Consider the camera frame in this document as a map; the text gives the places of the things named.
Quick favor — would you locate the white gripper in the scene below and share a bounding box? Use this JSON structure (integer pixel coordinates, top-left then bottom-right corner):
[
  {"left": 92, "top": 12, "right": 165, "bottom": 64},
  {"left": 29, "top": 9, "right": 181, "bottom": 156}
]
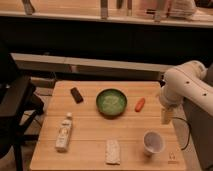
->
[{"left": 159, "top": 85, "right": 183, "bottom": 124}]

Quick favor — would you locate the green ceramic bowl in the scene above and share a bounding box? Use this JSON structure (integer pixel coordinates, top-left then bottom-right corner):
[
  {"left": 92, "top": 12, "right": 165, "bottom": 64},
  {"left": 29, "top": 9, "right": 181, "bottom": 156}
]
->
[{"left": 96, "top": 89, "right": 127, "bottom": 117}]

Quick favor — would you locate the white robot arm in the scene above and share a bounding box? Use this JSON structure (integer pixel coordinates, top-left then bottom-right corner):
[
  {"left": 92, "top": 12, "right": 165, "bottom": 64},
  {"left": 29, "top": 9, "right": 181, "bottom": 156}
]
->
[{"left": 159, "top": 60, "right": 213, "bottom": 124}]

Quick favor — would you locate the orange carrot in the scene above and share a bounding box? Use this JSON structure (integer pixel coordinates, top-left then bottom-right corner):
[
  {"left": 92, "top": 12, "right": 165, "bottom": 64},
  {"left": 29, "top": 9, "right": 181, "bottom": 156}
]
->
[{"left": 135, "top": 98, "right": 145, "bottom": 112}]

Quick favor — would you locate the white paper cup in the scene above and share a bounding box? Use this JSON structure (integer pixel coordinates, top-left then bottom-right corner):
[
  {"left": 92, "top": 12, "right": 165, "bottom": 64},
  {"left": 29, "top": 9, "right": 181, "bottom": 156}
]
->
[{"left": 143, "top": 131, "right": 165, "bottom": 156}]

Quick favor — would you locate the dark brown chocolate bar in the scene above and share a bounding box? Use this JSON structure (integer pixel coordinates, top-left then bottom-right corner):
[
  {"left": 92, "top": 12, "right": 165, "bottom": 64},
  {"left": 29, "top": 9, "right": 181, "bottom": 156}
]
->
[{"left": 70, "top": 87, "right": 83, "bottom": 103}]

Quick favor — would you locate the white plastic bottle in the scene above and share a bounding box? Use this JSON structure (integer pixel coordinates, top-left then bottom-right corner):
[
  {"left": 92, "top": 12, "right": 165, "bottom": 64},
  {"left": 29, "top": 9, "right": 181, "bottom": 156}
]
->
[{"left": 55, "top": 113, "right": 72, "bottom": 152}]

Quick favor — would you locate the black chair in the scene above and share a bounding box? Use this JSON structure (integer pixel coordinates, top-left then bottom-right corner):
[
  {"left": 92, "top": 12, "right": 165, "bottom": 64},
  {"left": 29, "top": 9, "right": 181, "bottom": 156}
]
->
[{"left": 0, "top": 41, "right": 44, "bottom": 171}]

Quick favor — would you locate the black cable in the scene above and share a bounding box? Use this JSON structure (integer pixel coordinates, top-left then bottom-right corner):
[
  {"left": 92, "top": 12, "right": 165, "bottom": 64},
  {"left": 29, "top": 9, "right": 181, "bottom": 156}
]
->
[{"left": 171, "top": 116, "right": 193, "bottom": 152}]

